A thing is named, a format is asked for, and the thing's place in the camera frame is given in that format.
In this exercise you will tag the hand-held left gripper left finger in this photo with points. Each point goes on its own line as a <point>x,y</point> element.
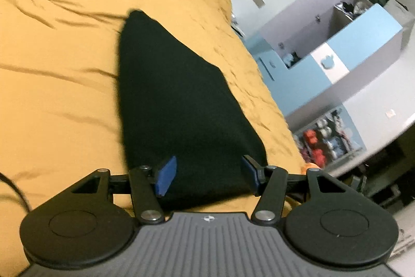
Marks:
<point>167,174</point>

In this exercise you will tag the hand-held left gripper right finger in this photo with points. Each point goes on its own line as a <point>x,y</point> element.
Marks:
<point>250,173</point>

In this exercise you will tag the black garment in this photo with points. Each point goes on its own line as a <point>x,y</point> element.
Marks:
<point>181,108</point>

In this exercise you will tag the orange object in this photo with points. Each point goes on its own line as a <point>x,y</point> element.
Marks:
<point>308,167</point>

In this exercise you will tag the clear bin of yarn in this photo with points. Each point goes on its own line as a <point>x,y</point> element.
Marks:
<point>324,140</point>

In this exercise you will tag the white table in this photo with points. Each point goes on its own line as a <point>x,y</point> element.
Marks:
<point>382,140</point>

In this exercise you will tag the yellow bed blanket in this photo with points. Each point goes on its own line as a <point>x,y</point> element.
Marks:
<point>58,85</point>

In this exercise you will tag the blue and white storage cabinet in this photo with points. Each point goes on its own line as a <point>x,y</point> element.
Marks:
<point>350,46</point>

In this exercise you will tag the beige wall plate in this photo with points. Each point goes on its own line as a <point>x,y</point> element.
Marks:
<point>258,0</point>

